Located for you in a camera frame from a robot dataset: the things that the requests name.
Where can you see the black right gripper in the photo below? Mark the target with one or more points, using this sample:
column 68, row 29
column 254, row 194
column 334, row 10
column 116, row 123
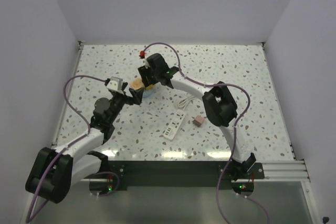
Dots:
column 144, row 72

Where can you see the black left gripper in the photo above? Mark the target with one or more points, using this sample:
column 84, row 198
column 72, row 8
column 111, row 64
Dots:
column 136, row 95

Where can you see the yellow cube socket adapter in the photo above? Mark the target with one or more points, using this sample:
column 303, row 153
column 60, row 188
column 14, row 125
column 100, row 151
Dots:
column 150, row 87

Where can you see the beige cube socket adapter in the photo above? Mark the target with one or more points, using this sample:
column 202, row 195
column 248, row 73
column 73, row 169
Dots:
column 137, row 84

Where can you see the light blue round power socket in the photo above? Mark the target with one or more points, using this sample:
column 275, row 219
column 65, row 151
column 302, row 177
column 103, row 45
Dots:
column 148, row 92

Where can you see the pink cube socket adapter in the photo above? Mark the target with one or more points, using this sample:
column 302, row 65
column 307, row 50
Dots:
column 198, row 121

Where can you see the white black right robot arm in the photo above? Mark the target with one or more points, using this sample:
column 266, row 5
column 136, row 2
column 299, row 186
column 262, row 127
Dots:
column 220, row 108

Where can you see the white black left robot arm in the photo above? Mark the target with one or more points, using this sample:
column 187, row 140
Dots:
column 55, row 170

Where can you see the white power strip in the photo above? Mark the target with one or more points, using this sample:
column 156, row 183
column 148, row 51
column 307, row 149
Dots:
column 174, row 125

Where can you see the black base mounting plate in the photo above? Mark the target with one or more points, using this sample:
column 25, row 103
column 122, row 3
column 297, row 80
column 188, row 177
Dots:
column 176, row 174

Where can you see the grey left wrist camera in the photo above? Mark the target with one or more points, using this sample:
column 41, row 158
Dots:
column 115, row 85

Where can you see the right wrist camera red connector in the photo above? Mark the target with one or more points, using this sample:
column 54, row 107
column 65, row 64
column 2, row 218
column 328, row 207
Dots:
column 143, row 57

